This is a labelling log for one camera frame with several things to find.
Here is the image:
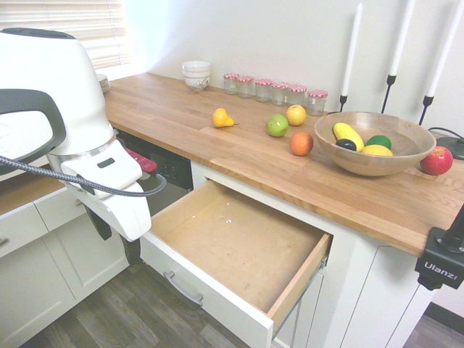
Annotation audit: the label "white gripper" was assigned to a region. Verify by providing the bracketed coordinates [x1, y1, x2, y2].
[59, 138, 152, 264]

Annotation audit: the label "white wooden drawer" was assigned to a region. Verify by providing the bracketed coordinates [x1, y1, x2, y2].
[139, 180, 334, 348]

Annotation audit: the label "white side cabinet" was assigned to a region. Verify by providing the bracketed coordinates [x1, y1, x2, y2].
[0, 173, 143, 348]

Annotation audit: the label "stack of white plates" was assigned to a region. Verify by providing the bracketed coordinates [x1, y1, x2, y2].
[95, 73, 111, 94]

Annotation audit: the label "yellow pear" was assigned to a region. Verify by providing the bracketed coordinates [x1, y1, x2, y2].
[211, 107, 236, 129]

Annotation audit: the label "white bowl with pattern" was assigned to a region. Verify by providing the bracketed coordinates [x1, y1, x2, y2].
[183, 76, 211, 92]

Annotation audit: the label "glass jar red checked lid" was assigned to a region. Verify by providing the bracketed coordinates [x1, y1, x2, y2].
[237, 75, 255, 99]
[287, 83, 308, 109]
[254, 78, 273, 103]
[271, 81, 290, 107]
[223, 72, 239, 96]
[307, 88, 329, 117]

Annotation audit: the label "green apple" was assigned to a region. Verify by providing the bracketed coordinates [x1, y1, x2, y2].
[265, 114, 290, 138]

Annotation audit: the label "orange fruit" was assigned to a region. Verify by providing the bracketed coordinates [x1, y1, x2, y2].
[289, 131, 315, 157]

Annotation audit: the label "yellow apple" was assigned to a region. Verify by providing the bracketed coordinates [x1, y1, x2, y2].
[286, 104, 308, 127]

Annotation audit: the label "white window blinds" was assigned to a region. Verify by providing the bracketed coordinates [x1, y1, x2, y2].
[0, 0, 134, 70]

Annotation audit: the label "yellow banana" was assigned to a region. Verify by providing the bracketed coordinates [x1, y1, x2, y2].
[332, 122, 365, 152]

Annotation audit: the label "large wooden bowl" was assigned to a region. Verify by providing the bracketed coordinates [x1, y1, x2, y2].
[313, 110, 437, 178]

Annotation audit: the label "white base cabinet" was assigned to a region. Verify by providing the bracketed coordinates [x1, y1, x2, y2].
[189, 159, 436, 348]

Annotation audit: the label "yellow lemon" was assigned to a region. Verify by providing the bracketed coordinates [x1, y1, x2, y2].
[360, 144, 394, 157]

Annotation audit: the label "green lime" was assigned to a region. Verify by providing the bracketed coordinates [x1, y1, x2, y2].
[365, 134, 393, 151]

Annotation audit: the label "white taper candle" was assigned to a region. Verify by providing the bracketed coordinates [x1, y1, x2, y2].
[427, 2, 464, 99]
[389, 0, 416, 78]
[341, 2, 364, 97]

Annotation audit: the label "red apple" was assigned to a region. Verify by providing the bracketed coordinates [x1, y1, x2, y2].
[420, 145, 455, 176]

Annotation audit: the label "black lamp base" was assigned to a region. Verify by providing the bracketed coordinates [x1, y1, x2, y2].
[428, 126, 464, 161]

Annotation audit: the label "black braided cable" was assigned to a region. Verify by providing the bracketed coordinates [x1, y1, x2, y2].
[0, 155, 168, 199]

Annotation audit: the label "silver drawer handle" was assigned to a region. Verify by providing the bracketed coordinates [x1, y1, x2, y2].
[162, 270, 204, 307]

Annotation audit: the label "black Ulanzi camera clamp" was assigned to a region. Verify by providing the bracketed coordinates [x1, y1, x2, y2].
[414, 212, 464, 291]

